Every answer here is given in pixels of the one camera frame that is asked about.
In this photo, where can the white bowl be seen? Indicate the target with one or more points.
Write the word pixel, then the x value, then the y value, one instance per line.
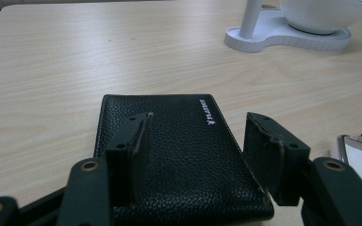
pixel 320 15

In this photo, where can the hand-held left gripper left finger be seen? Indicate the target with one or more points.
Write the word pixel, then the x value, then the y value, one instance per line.
pixel 128 163

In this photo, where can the white chrome-edged phone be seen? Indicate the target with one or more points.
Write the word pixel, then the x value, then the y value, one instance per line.
pixel 361 161

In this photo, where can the white stand with pegs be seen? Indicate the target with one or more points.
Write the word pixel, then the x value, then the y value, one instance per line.
pixel 264 40

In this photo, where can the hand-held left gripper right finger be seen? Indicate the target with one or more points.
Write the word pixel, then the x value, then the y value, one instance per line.
pixel 270 157

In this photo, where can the black leather wallet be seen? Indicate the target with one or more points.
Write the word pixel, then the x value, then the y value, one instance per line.
pixel 182 150

